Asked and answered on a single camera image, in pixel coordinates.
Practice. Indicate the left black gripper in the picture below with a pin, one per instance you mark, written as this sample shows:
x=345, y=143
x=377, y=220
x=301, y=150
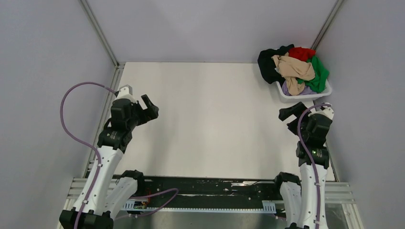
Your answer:
x=146, y=115

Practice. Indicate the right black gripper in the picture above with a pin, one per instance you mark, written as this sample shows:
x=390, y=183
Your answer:
x=297, y=109

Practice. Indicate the beige t-shirt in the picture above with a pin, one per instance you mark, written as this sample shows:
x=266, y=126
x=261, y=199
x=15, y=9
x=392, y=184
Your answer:
x=292, y=69

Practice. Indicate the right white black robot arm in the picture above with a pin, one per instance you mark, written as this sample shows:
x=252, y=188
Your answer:
x=304, y=195

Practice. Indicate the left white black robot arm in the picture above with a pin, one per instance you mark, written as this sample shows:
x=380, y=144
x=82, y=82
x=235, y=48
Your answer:
x=96, y=208

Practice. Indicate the white plastic basket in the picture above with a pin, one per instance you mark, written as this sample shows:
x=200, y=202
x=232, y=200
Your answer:
x=302, y=98

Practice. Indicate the lilac t-shirt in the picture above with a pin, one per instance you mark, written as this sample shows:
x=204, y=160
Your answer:
x=307, y=90

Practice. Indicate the green t-shirt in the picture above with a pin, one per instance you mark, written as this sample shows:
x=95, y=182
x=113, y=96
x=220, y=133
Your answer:
x=318, y=84

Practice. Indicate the black t-shirt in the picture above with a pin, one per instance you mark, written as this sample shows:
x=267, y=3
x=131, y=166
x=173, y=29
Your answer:
x=267, y=65

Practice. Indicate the red t-shirt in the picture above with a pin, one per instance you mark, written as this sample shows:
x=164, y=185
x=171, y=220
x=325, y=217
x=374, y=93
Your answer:
x=302, y=54

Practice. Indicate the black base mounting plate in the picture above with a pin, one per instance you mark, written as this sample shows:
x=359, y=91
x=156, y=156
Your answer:
x=194, y=192

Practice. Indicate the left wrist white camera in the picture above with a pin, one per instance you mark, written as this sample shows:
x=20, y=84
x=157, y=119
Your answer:
x=126, y=92

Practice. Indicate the wrist white camera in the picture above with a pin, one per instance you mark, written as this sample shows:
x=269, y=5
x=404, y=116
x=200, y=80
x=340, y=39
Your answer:
x=326, y=111
x=126, y=92

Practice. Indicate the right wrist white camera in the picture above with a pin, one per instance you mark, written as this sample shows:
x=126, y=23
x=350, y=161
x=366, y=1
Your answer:
x=326, y=111

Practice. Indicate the aluminium frame rail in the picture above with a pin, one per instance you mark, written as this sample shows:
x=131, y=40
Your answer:
x=336, y=193

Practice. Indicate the white slotted cable duct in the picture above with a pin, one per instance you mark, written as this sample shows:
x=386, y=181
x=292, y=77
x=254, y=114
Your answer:
x=267, y=208

